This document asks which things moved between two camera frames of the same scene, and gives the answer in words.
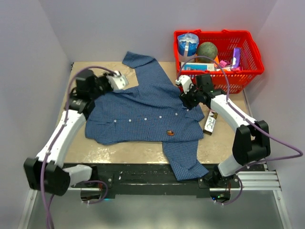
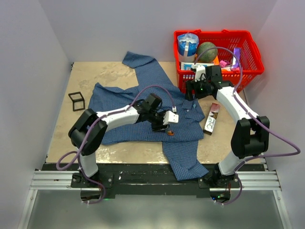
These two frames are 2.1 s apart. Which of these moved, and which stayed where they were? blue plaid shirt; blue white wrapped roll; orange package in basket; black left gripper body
Moved: black left gripper body
Stayed: blue white wrapped roll; orange package in basket; blue plaid shirt
